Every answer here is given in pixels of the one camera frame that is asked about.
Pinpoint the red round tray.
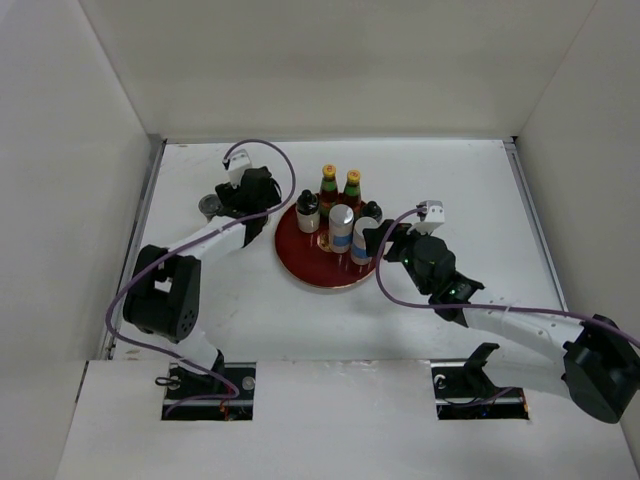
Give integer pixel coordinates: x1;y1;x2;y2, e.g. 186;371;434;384
274;205;376;289

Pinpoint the purple cable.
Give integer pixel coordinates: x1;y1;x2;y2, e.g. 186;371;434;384
105;138;296;416
374;208;640;349

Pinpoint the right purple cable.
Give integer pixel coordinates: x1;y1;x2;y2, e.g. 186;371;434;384
374;208;640;349

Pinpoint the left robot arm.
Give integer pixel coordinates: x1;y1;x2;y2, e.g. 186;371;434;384
123;166;281;399

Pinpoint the silver cap blue label jar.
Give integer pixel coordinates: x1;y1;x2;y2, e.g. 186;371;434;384
328;204;354;254

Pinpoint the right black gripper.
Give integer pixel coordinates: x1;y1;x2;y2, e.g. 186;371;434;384
363;219;434;296

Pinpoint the brown spice jar black cap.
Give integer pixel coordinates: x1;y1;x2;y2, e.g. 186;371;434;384
360;201;383;224

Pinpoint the white spice jar black cap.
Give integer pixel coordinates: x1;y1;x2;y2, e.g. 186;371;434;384
295;189;320;234

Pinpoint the clear lid white powder jar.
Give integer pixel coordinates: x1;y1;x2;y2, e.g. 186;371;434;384
198;194;223;221

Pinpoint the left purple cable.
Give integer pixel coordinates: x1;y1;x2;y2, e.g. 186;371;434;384
105;138;296;416

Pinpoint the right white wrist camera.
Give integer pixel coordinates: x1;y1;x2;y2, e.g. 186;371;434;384
409;200;445;235

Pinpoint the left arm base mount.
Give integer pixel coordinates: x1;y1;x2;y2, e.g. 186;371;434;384
155;363;257;422

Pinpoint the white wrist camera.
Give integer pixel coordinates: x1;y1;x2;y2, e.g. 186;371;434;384
222;149;253;187
409;200;445;235

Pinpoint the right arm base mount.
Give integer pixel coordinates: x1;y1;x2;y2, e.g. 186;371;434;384
431;343;529;421

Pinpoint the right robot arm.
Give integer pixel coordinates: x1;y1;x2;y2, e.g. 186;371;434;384
363;220;639;424

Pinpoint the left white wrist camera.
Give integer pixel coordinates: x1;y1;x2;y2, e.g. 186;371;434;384
222;149;253;187

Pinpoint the red sauce bottle yellow cap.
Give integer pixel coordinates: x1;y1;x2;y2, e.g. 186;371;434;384
319;164;339;218

